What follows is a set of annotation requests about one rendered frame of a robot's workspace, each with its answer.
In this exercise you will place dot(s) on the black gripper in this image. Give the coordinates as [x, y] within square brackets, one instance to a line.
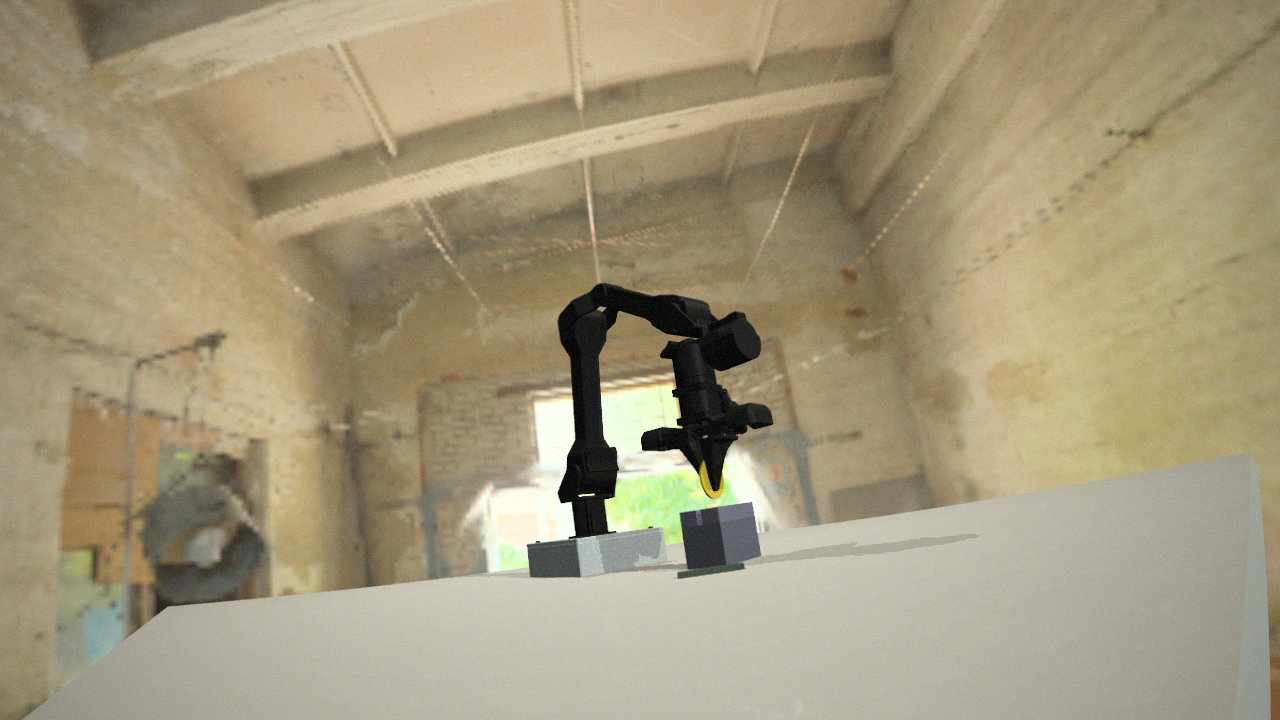
[700, 406]

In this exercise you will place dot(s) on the dark green flat bar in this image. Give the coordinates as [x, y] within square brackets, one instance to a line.
[710, 570]

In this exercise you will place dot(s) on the gold round coin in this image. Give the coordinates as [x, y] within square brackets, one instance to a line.
[706, 486]

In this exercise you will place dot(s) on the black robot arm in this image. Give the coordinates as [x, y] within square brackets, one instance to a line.
[591, 464]

